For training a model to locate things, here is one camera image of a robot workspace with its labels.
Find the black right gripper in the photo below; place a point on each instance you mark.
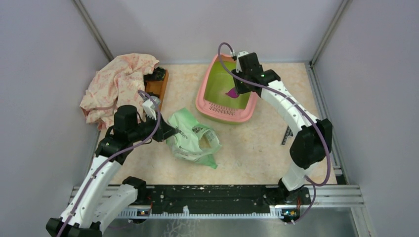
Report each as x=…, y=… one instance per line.
x=240, y=90

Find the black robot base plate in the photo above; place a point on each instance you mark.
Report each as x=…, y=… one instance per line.
x=219, y=199

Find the pink floral crumpled cloth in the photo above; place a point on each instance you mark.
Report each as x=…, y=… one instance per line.
x=115, y=85

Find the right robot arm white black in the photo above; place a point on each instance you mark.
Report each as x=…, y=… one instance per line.
x=312, y=136

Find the green cat litter bag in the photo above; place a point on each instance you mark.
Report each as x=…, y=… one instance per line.
x=194, y=141

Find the small black ruler piece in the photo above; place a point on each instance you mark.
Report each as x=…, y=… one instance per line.
x=287, y=134

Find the brown wooden tray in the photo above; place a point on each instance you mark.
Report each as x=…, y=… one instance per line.
x=156, y=83

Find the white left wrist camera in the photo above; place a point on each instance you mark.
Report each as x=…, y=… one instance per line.
x=150, y=107

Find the magenta plastic litter scoop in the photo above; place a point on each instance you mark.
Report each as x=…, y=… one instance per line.
x=232, y=93

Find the aluminium frame rail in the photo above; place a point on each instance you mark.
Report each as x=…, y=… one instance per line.
x=328, y=196

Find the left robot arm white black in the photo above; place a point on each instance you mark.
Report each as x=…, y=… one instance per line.
x=85, y=216

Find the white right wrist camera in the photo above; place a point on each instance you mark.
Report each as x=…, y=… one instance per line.
x=240, y=58

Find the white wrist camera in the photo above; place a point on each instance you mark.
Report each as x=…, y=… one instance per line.
x=150, y=107
x=240, y=58

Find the pink green litter box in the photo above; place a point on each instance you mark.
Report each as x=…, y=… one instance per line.
x=213, y=102

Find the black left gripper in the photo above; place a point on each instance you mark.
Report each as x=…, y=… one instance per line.
x=164, y=131

